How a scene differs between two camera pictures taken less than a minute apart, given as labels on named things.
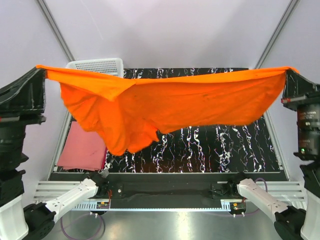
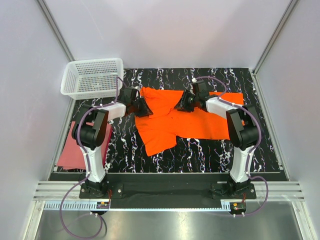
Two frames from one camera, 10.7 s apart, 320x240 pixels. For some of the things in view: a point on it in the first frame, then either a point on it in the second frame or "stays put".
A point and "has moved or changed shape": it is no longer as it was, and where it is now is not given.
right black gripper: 297,90 -> 182,105
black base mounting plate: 166,190 stays put
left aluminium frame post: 65,49 stays put
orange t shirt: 131,113 has moved or changed shape
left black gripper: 26,93 -> 145,111
